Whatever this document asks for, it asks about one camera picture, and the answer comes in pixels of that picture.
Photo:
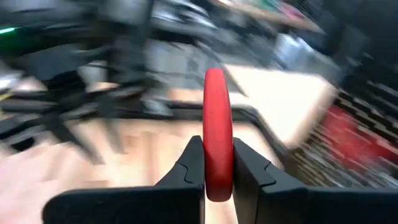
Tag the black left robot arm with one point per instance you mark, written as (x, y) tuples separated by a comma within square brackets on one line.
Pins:
[(62, 109)]

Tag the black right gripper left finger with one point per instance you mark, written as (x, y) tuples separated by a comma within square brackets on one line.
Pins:
[(140, 205)]

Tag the light wooden desk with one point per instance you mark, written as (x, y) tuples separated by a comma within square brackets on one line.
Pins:
[(280, 99)]

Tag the black metal pegboard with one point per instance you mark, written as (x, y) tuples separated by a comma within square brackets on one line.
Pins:
[(326, 168)]

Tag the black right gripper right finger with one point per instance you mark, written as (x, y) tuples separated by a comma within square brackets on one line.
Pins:
[(295, 205)]

